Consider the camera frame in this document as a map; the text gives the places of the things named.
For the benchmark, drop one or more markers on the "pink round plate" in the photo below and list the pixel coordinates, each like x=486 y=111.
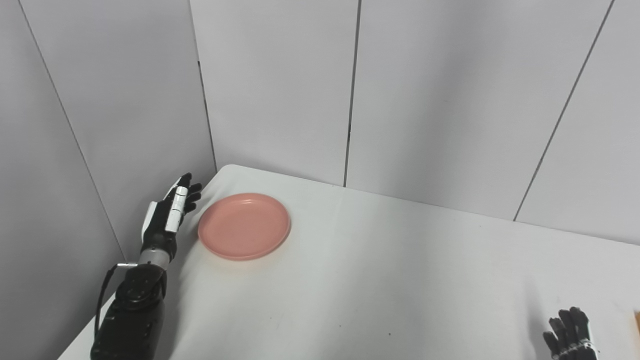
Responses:
x=244 y=226

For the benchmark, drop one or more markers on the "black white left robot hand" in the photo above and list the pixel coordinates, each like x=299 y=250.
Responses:
x=159 y=220

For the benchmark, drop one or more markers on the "slice of white bread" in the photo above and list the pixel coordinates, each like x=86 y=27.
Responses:
x=637 y=322

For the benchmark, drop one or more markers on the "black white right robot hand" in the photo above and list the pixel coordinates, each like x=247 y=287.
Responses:
x=570 y=335

